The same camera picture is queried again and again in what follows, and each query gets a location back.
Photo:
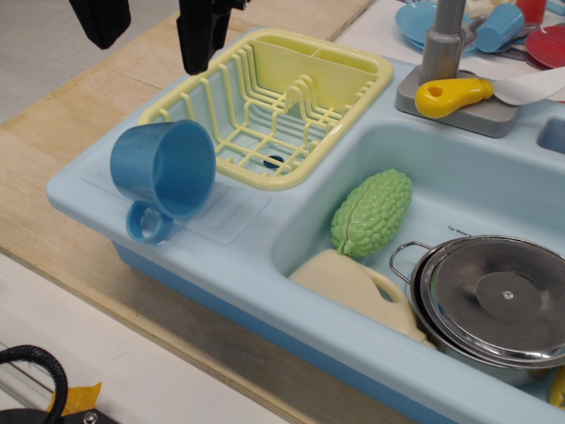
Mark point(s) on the yellow toy at edge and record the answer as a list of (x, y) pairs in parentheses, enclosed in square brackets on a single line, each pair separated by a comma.
[(557, 390)]

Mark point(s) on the blue plastic cup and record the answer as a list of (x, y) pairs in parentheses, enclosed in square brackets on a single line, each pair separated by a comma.
[(168, 171)]

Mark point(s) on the yellow tape piece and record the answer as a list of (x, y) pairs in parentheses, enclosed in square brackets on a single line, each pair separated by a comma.
[(81, 399)]

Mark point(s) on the cream plastic jug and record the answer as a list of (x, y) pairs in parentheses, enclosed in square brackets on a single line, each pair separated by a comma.
[(363, 290)]

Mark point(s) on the yellow dish rack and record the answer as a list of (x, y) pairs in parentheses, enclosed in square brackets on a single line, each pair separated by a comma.
[(275, 104)]

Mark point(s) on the blue plate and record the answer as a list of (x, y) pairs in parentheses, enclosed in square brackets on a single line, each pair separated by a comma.
[(414, 20)]

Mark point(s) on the red cup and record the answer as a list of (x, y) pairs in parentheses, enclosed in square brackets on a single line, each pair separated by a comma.
[(532, 10)]

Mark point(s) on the steel pot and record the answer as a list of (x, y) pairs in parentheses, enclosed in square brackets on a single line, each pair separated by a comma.
[(463, 353)]

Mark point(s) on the steel pot lid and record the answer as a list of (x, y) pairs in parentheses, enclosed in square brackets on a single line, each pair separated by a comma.
[(507, 296)]

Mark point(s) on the light blue cup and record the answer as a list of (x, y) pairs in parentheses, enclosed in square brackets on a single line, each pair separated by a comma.
[(503, 24)]

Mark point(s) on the green bitter melon toy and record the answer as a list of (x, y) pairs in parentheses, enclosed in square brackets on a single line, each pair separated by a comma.
[(371, 214)]

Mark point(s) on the yellow handled toy knife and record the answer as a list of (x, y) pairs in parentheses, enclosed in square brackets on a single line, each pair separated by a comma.
[(442, 97)]

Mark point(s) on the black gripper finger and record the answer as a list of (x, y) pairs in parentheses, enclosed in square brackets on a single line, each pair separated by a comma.
[(103, 21), (202, 27)]

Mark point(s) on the grey toy faucet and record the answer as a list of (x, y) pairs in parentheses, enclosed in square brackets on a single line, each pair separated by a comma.
[(444, 46)]

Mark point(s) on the wooden board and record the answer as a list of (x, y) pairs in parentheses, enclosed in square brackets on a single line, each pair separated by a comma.
[(159, 358)]

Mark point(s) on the light blue toy sink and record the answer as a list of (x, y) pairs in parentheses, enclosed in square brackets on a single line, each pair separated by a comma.
[(264, 258)]

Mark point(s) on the red plate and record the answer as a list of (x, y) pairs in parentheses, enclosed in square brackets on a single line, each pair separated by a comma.
[(546, 45)]

